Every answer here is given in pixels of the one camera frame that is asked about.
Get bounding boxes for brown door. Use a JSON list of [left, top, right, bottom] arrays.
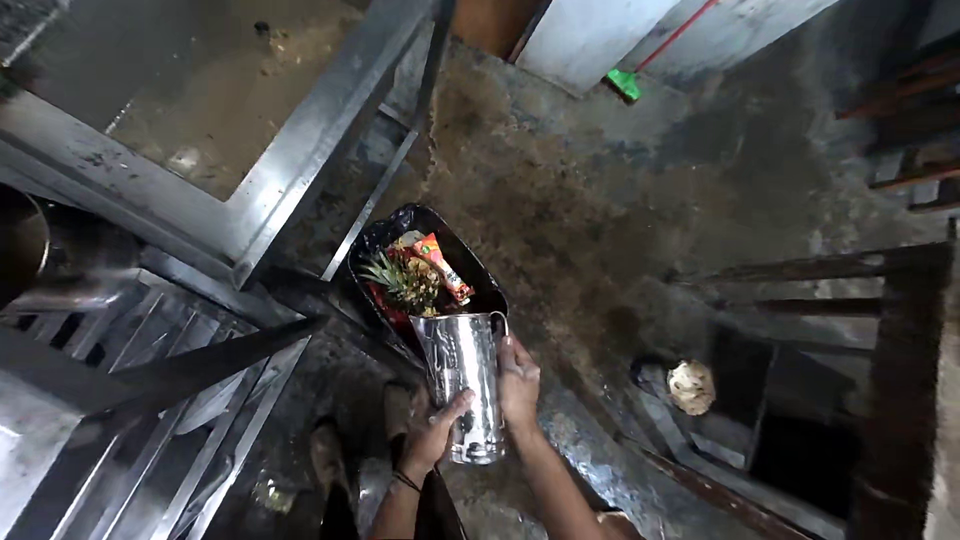
[[450, 0, 552, 64]]

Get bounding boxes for black plastic bag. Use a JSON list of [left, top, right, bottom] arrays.
[[349, 204, 421, 264]]

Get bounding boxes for cream crumpled bundle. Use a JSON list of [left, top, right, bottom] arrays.
[[666, 359, 717, 417]]

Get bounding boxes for red white snack wrapper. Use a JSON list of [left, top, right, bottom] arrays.
[[412, 232, 476, 306]]

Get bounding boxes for large round metal pot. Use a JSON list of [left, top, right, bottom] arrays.
[[0, 182, 51, 312]]

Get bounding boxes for green broom with red handle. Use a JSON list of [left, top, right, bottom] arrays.
[[602, 0, 720, 105]]

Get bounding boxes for person's left forearm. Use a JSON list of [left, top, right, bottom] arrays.
[[368, 466, 431, 540]]

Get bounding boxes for person's legs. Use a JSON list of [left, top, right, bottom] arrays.
[[309, 379, 468, 540]]

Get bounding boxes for black waste bin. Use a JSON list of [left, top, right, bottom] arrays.
[[347, 203, 510, 370]]

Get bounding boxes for person's left hand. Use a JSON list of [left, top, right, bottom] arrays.
[[402, 384, 477, 485]]

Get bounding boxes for pineapple crown with peel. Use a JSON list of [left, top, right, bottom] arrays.
[[360, 249, 442, 318]]

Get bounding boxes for steel sink table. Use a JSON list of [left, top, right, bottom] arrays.
[[0, 0, 456, 292]]

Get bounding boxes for person's right hand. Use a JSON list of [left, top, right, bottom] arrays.
[[498, 335, 542, 436]]

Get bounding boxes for brown wooden stool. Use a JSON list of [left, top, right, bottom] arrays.
[[834, 45, 960, 213]]

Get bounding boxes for person's right forearm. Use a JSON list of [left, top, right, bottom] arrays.
[[510, 424, 646, 540]]

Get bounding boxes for metal slatted rack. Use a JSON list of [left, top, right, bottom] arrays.
[[0, 267, 329, 540]]

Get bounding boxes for dark wooden table frame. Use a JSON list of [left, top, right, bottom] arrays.
[[621, 238, 954, 540]]

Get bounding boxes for shiny metal jug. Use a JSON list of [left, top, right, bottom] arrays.
[[408, 311, 510, 466]]

